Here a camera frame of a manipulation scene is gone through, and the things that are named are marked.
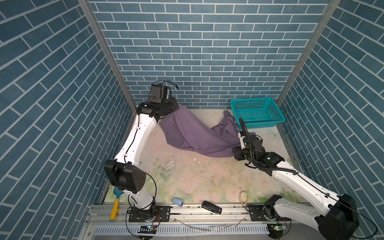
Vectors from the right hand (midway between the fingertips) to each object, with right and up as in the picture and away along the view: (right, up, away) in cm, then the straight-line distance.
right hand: (235, 146), depth 82 cm
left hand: (-32, +24, -3) cm, 40 cm away
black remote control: (-14, -29, -8) cm, 33 cm away
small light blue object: (-32, -28, -5) cm, 42 cm away
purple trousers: (-6, +2, +14) cm, 15 cm away
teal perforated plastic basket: (+27, +21, +38) cm, 51 cm away
